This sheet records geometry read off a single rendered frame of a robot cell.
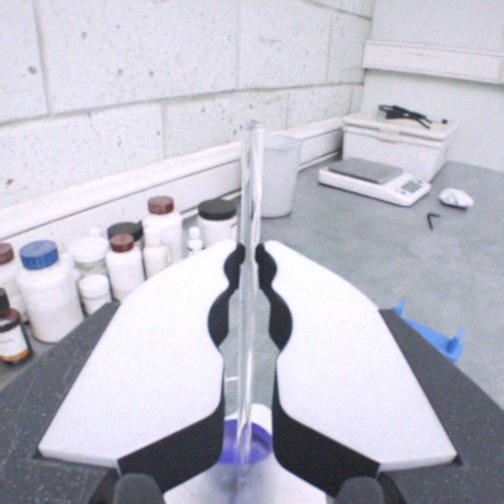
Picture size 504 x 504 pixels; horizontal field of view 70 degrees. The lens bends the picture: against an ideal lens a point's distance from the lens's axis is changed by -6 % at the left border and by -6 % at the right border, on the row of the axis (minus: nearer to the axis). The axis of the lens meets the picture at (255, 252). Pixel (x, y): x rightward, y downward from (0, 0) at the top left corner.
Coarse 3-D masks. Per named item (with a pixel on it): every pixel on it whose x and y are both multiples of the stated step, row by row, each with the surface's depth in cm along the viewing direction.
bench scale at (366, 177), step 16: (352, 160) 106; (368, 160) 107; (320, 176) 100; (336, 176) 97; (352, 176) 97; (368, 176) 93; (384, 176) 94; (400, 176) 99; (368, 192) 93; (384, 192) 90; (400, 192) 90; (416, 192) 92
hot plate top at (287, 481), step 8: (288, 472) 23; (280, 480) 22; (288, 480) 22; (296, 480) 22; (176, 488) 22; (184, 488) 22; (192, 488) 22; (280, 488) 22; (288, 488) 22; (296, 488) 22; (304, 488) 22; (312, 488) 22; (168, 496) 21; (176, 496) 21; (184, 496) 21; (192, 496) 21; (280, 496) 21; (288, 496) 21; (296, 496) 21; (304, 496) 21; (312, 496) 21; (320, 496) 21
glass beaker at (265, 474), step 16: (256, 384) 20; (256, 400) 21; (256, 416) 21; (224, 464) 16; (256, 464) 16; (272, 464) 17; (192, 480) 20; (208, 480) 17; (224, 480) 17; (240, 480) 17; (256, 480) 17; (272, 480) 18; (208, 496) 18; (224, 496) 18; (240, 496) 18; (256, 496) 18; (272, 496) 20
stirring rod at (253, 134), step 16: (256, 128) 10; (256, 144) 11; (256, 160) 11; (256, 176) 11; (256, 192) 11; (256, 208) 12; (256, 224) 12; (256, 240) 12; (256, 256) 12; (256, 272) 13; (240, 288) 13; (256, 288) 13; (240, 304) 13; (256, 304) 14; (240, 320) 14; (240, 336) 14; (240, 352) 14; (240, 368) 15; (240, 384) 15; (240, 400) 16; (240, 416) 16; (240, 432) 17; (240, 448) 17; (240, 464) 18
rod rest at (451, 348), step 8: (400, 304) 48; (400, 312) 49; (408, 320) 49; (416, 328) 48; (424, 328) 48; (424, 336) 46; (432, 336) 46; (440, 336) 46; (456, 336) 43; (432, 344) 45; (440, 344) 45; (448, 344) 45; (456, 344) 43; (448, 352) 44; (456, 352) 44
